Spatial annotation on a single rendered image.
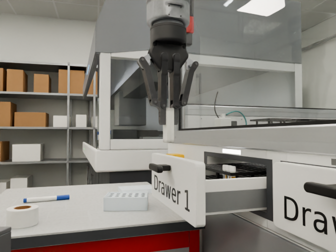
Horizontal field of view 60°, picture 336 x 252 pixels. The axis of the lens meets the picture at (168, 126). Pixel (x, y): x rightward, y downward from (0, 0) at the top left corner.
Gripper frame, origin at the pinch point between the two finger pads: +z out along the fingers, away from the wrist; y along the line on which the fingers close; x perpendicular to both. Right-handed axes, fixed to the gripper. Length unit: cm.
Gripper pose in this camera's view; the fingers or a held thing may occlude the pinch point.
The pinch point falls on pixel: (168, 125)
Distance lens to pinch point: 59.5
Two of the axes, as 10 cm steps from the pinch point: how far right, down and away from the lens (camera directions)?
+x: -3.1, 0.3, 9.5
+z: 0.0, 10.0, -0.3
